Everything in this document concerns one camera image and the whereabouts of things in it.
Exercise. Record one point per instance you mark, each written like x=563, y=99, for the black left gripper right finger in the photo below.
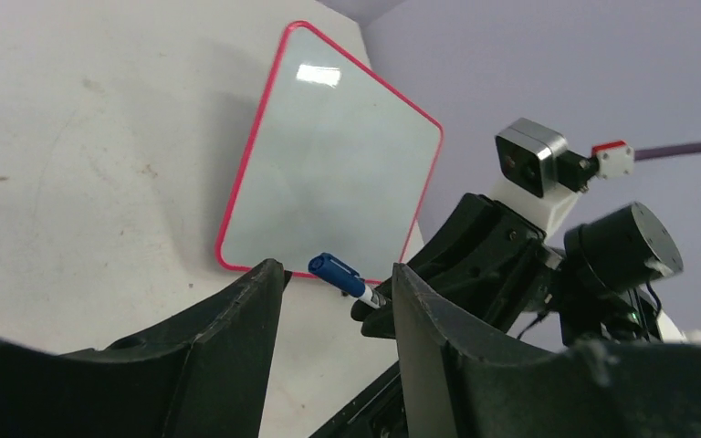
x=464, y=378

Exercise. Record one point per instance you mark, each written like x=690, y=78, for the pink framed whiteboard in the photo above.
x=337, y=161

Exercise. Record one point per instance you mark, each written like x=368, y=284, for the white whiteboard marker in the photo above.
x=372, y=298

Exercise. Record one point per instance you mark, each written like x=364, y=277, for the blue marker cap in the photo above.
x=331, y=270

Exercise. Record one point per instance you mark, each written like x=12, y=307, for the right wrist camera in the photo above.
x=538, y=159

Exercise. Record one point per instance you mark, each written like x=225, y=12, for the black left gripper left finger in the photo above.
x=200, y=373

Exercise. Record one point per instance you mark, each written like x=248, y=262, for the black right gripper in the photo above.
x=486, y=258

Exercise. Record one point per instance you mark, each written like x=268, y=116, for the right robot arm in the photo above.
x=603, y=288

